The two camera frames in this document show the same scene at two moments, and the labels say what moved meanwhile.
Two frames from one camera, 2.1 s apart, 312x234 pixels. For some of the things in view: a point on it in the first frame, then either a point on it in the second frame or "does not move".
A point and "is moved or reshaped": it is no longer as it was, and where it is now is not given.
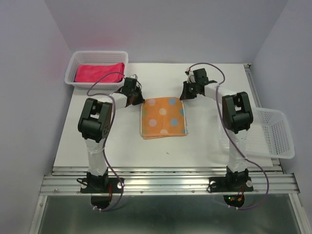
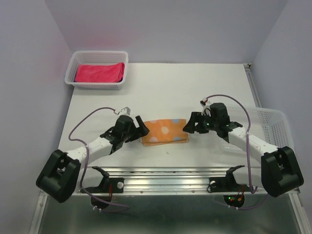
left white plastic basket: [81, 57] does not move
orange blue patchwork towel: [163, 117] is moved or reshaped
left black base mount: [101, 184] does not move
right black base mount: [234, 182] does not move
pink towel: [90, 72] does not move
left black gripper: [141, 99] to [138, 132]
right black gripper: [185, 95] to [195, 117]
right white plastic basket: [268, 137] does not move
